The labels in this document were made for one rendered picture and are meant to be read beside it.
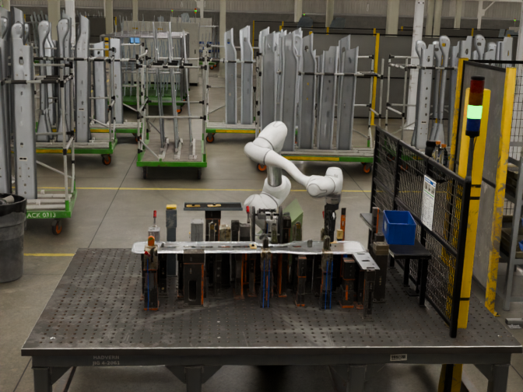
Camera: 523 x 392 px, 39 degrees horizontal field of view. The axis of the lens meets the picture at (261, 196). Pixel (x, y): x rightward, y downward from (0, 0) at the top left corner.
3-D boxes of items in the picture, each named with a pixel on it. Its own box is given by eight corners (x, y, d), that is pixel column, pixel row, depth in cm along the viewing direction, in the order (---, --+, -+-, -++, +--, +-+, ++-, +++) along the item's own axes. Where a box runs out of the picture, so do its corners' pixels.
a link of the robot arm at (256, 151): (261, 156, 447) (274, 141, 453) (238, 147, 456) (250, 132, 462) (265, 170, 457) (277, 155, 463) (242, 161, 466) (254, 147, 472)
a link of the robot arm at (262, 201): (257, 231, 513) (235, 209, 508) (272, 212, 521) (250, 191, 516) (268, 228, 499) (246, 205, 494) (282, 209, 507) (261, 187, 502)
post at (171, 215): (165, 277, 467) (165, 210, 456) (166, 273, 474) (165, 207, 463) (177, 277, 467) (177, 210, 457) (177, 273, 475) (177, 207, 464)
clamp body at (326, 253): (318, 310, 421) (321, 253, 412) (314, 302, 432) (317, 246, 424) (334, 310, 422) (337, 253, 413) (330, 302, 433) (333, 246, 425)
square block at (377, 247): (372, 303, 433) (376, 245, 424) (369, 298, 441) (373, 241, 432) (385, 303, 434) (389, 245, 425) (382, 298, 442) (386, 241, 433)
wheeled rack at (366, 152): (253, 173, 1110) (256, 54, 1068) (253, 159, 1207) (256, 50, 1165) (379, 176, 1114) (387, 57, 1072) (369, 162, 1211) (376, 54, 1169)
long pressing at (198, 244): (130, 255, 418) (130, 252, 417) (133, 243, 439) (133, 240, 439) (368, 254, 431) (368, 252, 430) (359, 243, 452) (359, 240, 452)
